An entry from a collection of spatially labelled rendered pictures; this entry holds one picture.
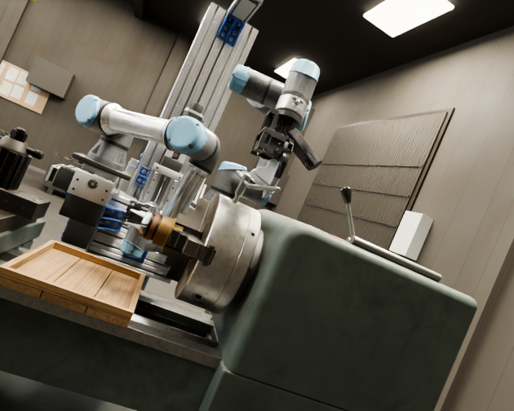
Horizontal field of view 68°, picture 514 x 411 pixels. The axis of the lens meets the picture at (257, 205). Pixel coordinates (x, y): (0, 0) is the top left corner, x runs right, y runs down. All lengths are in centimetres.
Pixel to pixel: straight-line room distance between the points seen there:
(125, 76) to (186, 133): 951
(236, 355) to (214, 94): 125
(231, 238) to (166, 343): 29
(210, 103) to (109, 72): 898
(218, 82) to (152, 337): 127
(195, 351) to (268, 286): 24
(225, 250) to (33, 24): 1048
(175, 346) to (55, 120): 994
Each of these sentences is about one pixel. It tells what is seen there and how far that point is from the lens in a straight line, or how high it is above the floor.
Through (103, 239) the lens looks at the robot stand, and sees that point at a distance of 165.
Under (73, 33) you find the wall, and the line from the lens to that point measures 1105.
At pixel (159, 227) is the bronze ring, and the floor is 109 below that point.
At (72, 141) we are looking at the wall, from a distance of 1066.
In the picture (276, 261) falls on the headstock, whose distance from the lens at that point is 92.
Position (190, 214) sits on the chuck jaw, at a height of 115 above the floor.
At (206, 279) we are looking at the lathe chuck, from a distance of 97.
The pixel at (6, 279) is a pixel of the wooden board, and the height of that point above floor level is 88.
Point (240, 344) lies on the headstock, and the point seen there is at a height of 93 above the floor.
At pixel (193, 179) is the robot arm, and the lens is 140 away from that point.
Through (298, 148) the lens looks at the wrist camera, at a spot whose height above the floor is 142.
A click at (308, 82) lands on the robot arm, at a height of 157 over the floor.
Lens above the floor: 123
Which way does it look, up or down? 1 degrees up
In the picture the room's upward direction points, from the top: 24 degrees clockwise
